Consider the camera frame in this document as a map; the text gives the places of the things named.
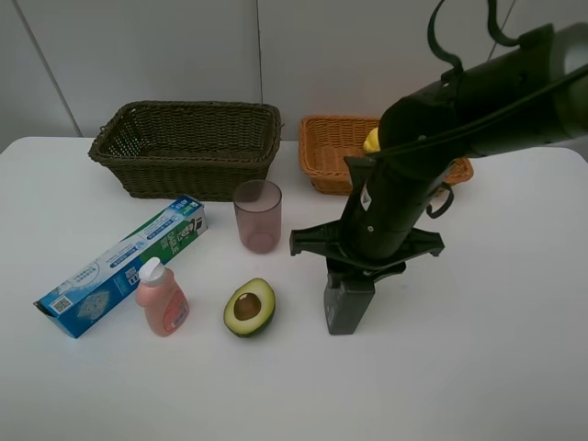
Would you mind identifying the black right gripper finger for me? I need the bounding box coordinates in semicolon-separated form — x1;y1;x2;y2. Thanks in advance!
289;220;344;258
404;228;445;258

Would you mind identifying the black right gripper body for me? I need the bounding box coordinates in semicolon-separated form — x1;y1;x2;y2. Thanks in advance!
327;157;450;280

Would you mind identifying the yellow lemon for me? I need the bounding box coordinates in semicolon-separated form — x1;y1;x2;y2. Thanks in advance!
363;127;380;153

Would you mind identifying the black pump bottle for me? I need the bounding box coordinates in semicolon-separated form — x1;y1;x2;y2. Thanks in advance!
323;272;375;335

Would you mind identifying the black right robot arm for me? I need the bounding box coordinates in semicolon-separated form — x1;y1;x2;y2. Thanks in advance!
289;23;587;277

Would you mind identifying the pink translucent plastic cup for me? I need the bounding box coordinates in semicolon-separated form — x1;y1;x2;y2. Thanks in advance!
232;179;282;254

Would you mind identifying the orange wicker basket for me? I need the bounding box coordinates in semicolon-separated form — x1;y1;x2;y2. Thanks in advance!
298;114;475;198

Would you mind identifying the halved avocado with pit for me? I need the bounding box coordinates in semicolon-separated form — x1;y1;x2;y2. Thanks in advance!
223;277;277;338

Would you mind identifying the pink bottle white cap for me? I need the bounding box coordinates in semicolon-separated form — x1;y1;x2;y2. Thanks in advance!
135;257;189;337

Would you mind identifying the dark brown wicker basket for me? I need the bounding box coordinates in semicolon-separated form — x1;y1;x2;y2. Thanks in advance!
88;101;282;202

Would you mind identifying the blue toothpaste box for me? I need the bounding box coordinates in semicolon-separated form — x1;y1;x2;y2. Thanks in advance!
35;196;207;338

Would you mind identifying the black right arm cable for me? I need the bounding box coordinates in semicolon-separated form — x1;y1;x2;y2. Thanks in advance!
380;0;588;220

